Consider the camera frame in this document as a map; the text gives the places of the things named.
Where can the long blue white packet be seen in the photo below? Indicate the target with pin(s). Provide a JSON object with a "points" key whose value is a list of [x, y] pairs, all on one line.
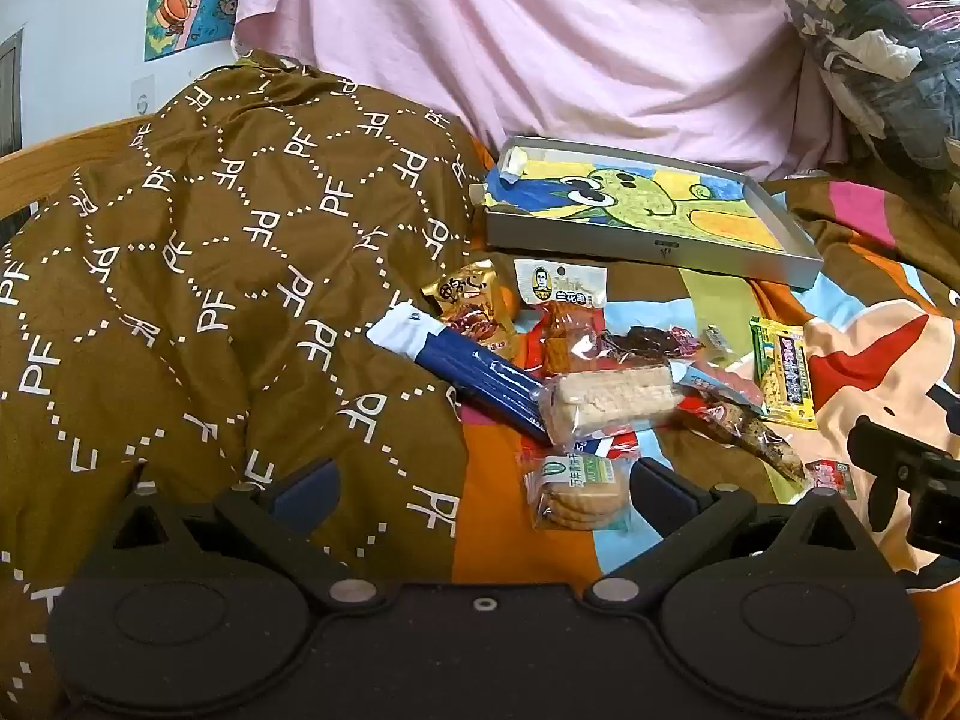
{"points": [[480, 375]]}

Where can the cartoon wall poster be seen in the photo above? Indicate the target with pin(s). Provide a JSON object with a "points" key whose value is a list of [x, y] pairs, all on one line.
{"points": [[187, 0]]}

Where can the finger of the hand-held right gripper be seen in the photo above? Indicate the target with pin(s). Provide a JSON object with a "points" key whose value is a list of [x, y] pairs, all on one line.
{"points": [[900, 457]]}

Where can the clear rice cracker packet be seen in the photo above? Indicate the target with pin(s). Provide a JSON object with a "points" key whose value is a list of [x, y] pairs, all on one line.
{"points": [[607, 394]]}

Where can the pink bed sheet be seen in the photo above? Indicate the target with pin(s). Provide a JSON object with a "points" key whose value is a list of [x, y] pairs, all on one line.
{"points": [[562, 37]]}

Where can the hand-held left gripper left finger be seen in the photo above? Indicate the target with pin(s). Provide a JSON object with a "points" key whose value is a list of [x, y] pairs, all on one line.
{"points": [[307, 491]]}

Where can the dark wall frame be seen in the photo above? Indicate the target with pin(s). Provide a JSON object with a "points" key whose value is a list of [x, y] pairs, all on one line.
{"points": [[9, 90]]}

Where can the dark red meat snack packet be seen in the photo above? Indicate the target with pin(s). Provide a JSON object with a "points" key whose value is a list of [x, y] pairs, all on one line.
{"points": [[645, 343]]}

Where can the cartoon crayon drawing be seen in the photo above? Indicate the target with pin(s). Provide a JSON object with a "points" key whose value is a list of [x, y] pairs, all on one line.
{"points": [[637, 199]]}

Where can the light blue snack packet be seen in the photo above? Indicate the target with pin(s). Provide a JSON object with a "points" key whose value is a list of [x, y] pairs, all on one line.
{"points": [[720, 382]]}

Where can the long dark brown snack packet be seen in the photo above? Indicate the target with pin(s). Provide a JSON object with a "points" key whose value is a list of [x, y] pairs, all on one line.
{"points": [[757, 439]]}

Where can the white wall socket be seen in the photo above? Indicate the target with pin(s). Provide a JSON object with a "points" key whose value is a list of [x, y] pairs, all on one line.
{"points": [[142, 96]]}

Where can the round biscuit packet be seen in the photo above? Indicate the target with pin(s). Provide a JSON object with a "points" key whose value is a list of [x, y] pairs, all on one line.
{"points": [[577, 495]]}

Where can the grey shallow box tray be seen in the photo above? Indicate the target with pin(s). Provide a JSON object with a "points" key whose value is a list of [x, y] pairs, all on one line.
{"points": [[600, 244]]}

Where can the small white candy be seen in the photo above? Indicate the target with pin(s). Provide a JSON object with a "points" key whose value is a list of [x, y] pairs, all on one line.
{"points": [[718, 339]]}

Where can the colourful cartoon bed sheet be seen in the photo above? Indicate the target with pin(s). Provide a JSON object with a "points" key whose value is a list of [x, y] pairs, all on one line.
{"points": [[862, 360]]}

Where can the white paper scrap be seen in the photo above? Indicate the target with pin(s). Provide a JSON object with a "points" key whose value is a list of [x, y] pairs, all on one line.
{"points": [[514, 163]]}

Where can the brown patterned blanket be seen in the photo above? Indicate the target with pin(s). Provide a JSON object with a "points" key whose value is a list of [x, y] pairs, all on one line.
{"points": [[225, 240]]}

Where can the red white tofu snack packet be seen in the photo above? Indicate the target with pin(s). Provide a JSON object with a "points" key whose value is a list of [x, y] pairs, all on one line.
{"points": [[559, 285]]}

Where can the wooden bed frame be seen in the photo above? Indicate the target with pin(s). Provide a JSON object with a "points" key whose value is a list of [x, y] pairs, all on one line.
{"points": [[45, 165]]}

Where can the yellow green snack packet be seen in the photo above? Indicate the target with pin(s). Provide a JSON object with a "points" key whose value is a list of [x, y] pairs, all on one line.
{"points": [[784, 375]]}

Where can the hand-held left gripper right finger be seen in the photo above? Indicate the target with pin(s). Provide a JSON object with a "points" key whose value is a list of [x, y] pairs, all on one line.
{"points": [[660, 491]]}

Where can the gold snack packet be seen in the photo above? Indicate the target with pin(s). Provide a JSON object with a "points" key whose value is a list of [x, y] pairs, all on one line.
{"points": [[469, 300]]}

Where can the clear bag of checkered cloth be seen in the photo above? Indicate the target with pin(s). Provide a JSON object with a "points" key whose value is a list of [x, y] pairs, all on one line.
{"points": [[877, 30]]}

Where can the small red packet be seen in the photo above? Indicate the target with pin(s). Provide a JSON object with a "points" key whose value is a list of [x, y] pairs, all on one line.
{"points": [[831, 476]]}

